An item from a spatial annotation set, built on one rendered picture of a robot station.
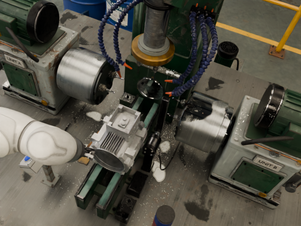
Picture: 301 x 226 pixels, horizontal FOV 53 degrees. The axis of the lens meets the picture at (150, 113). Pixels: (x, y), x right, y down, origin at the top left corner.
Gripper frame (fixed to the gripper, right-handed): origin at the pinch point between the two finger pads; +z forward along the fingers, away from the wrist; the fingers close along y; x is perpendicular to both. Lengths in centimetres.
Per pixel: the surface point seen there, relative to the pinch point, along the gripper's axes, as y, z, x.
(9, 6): 58, -2, -42
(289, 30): -86, 197, -183
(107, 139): -3.4, 5.3, -7.2
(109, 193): -11.1, 13.9, 13.4
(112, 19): 79, 152, -112
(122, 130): -7.1, 6.3, -12.8
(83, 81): 20.0, 14.2, -26.5
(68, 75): 28.1, 14.1, -26.7
